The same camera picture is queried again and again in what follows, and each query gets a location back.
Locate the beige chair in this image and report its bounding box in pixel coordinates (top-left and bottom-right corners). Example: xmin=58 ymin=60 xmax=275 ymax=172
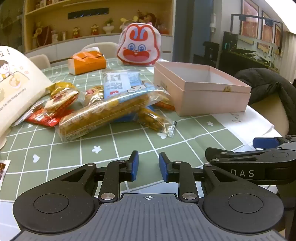
xmin=250 ymin=93 xmax=292 ymax=137

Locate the white paper sheet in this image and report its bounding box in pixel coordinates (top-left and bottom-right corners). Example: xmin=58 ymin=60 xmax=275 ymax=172
xmin=209 ymin=104 xmax=275 ymax=139

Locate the yellow red snack packet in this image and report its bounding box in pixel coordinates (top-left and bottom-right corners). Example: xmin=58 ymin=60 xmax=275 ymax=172
xmin=44 ymin=82 xmax=80 ymax=116

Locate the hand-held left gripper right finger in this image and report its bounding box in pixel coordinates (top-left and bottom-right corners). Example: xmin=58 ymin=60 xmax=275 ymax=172
xmin=159 ymin=152 xmax=241 ymax=205

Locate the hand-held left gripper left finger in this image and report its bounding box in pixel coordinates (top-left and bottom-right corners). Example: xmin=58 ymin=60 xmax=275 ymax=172
xmin=59 ymin=151 xmax=139 ymax=205

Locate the fish tank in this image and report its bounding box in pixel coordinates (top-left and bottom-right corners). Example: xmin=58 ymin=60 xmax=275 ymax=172
xmin=222 ymin=14 xmax=284 ymax=70

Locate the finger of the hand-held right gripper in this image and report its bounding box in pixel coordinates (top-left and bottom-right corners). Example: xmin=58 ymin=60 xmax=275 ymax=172
xmin=253 ymin=136 xmax=296 ymax=149
xmin=205 ymin=147 xmax=296 ymax=166

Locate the brown bag with flowers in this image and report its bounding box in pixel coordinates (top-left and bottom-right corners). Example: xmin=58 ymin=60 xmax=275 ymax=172
xmin=33 ymin=22 xmax=51 ymax=45

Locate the red white rabbit bag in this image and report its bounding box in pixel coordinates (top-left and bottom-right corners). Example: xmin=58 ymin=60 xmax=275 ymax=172
xmin=116 ymin=22 xmax=161 ymax=66

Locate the gold orange snack packet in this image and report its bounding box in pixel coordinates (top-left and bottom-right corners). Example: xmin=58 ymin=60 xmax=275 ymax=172
xmin=153 ymin=100 xmax=175 ymax=111

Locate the blue snack packet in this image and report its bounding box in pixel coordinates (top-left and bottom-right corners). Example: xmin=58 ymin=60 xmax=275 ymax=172
xmin=102 ymin=72 xmax=155 ymax=123

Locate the black water dispenser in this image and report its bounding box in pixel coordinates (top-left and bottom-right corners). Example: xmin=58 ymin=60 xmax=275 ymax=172
xmin=193 ymin=42 xmax=220 ymax=67

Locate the framed picture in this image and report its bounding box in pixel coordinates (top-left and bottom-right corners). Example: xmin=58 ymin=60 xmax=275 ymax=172
xmin=274 ymin=24 xmax=282 ymax=56
xmin=261 ymin=10 xmax=273 ymax=50
xmin=240 ymin=0 xmax=259 ymax=40

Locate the dried flower decoration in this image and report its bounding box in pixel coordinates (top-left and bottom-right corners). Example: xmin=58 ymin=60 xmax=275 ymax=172
xmin=136 ymin=9 xmax=170 ymax=35

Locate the small dark red packet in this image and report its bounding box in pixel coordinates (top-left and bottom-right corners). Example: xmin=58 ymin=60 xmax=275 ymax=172
xmin=0 ymin=160 xmax=11 ymax=186

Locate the short biscuit packet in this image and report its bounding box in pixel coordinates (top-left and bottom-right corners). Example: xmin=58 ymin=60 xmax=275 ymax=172
xmin=137 ymin=108 xmax=177 ymax=138

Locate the cream printed tote bag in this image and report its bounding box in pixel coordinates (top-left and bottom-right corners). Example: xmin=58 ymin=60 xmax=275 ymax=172
xmin=0 ymin=46 xmax=53 ymax=139

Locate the round bun packet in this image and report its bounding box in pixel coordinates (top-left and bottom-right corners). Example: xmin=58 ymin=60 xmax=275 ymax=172
xmin=82 ymin=85 xmax=104 ymax=107

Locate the green checked tablecloth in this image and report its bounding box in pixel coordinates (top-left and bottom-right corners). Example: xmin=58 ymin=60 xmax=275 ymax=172
xmin=0 ymin=57 xmax=252 ymax=202

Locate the wooden shelf unit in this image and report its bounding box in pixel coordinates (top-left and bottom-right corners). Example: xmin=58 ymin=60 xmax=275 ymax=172
xmin=22 ymin=0 xmax=174 ymax=63

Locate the white vase with plant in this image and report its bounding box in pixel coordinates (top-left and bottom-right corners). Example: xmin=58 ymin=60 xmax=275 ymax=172
xmin=103 ymin=19 xmax=114 ymax=34

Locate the pink cardboard box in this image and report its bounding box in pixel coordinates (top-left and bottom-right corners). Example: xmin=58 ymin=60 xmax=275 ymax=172
xmin=154 ymin=61 xmax=252 ymax=116

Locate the orange tissue box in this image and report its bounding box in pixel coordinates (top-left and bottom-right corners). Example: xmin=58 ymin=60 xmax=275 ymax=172
xmin=68 ymin=46 xmax=107 ymax=76

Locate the black puffer jacket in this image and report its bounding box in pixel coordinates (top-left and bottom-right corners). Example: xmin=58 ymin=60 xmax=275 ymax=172
xmin=233 ymin=68 xmax=296 ymax=136

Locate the long biscuit packet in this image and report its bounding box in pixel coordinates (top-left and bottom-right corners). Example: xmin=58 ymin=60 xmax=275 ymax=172
xmin=55 ymin=87 xmax=171 ymax=142

